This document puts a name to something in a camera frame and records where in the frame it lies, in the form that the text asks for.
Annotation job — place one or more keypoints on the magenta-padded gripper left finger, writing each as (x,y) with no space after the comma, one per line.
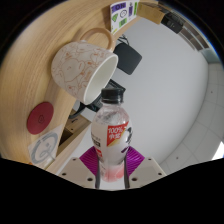
(75,170)

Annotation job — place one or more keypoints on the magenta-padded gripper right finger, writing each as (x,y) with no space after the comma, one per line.
(146,170)

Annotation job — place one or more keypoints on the clear drink bottle black cap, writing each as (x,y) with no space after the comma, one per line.
(111,143)

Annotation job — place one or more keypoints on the sheet with grey round print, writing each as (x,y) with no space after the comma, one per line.
(45,146)

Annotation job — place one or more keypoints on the wooden side desk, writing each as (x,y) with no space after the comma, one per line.
(71,130)

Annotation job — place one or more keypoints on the flat round red coaster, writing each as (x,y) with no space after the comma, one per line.
(40,118)

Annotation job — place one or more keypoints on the long ceiling light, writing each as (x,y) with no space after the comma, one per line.
(220,152)

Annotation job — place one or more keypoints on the white mug with orange drawings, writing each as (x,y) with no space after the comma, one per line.
(73,66)

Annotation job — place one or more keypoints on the black visitor chair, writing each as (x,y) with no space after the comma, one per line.
(128,59)

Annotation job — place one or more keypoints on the brown kraft box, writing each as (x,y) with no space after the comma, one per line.
(150,12)

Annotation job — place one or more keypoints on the white leaflet green purple stickers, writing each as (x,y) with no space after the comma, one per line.
(121,13)

